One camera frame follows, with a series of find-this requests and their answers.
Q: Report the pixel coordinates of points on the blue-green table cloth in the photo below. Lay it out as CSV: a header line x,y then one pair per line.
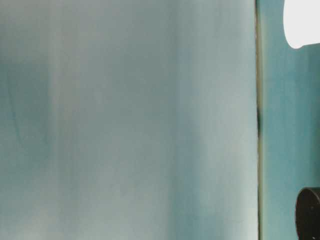
x,y
280,125

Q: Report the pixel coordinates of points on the white paper cup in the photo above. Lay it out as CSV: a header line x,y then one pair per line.
x,y
305,20

